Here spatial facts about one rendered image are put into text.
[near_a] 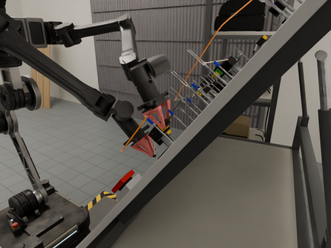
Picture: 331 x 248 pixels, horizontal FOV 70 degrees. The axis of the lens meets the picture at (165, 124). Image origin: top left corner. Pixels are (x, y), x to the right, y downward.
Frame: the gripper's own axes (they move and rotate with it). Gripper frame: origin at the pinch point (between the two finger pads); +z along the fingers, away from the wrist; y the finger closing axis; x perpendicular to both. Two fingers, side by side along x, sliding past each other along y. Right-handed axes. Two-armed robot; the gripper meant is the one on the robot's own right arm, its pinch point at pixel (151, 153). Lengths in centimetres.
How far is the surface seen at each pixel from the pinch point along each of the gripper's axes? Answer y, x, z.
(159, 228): -11.0, 9.6, 22.3
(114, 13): 269, 161, -194
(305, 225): 17, -21, 55
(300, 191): 38, -16, 55
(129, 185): -26.6, -17.6, 0.1
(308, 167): 27, -31, 40
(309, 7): -23, -63, -6
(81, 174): 65, 188, -17
